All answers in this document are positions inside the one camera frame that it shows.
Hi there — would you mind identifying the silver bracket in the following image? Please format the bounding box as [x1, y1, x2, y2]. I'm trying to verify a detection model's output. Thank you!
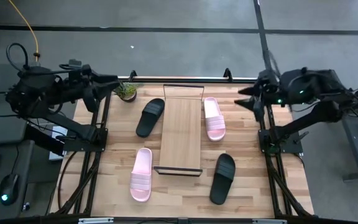
[78, 217, 114, 224]
[252, 219, 288, 224]

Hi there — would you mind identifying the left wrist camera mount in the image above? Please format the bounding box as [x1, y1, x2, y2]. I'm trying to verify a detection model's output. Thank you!
[84, 85, 101, 113]

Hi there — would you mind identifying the wooden shelf black metal frame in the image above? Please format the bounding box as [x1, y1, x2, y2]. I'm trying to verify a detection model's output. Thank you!
[153, 83, 205, 177]

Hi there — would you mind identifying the black metal table frame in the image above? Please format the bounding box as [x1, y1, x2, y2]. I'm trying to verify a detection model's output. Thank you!
[50, 68, 315, 224]

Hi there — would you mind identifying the yellow cable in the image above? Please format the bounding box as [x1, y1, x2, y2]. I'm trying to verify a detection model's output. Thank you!
[7, 0, 40, 62]

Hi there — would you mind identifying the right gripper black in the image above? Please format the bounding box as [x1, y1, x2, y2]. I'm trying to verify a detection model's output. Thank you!
[234, 70, 281, 110]

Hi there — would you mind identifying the pink slide sandal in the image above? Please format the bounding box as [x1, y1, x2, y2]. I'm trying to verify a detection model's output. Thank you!
[129, 147, 154, 203]
[203, 96, 226, 142]

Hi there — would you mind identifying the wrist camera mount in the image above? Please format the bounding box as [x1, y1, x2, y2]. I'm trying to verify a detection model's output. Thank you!
[84, 85, 101, 113]
[253, 96, 265, 122]

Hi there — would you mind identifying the black slide sandal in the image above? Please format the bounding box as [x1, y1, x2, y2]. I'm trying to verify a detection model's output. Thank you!
[209, 152, 236, 205]
[135, 98, 166, 138]

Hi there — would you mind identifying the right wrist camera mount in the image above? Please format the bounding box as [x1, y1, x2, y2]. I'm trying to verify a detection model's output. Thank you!
[253, 96, 265, 122]

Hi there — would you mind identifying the white power box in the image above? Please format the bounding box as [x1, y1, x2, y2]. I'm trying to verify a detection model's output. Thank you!
[48, 126, 70, 161]

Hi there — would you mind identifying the small potted green plant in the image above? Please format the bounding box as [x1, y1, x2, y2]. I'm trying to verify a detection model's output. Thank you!
[113, 81, 142, 103]

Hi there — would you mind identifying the black computer mouse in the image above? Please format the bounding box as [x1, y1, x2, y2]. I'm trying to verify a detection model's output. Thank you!
[0, 173, 20, 206]

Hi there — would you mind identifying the grey side desk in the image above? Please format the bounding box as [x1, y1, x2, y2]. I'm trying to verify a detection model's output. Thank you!
[0, 63, 77, 220]

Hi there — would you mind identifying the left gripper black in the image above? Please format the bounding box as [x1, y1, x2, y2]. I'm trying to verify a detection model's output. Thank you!
[73, 64, 121, 101]

